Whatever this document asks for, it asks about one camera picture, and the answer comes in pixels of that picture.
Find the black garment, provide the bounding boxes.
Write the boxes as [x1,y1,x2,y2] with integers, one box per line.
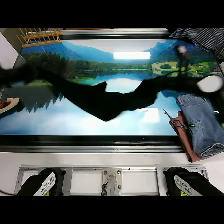
[13,65,204,123]

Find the brown clothes hanger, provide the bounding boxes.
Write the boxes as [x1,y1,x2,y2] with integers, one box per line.
[19,28,64,39]
[16,35,64,48]

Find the red-brown garment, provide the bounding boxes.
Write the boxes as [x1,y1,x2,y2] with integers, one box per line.
[168,110,202,164]

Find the blue jeans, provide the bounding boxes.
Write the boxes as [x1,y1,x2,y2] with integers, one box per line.
[176,93,224,159]

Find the striped garment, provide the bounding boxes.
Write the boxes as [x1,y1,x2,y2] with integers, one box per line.
[169,28,224,62]

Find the silver frame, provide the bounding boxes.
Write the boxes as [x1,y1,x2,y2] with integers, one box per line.
[0,29,210,197]

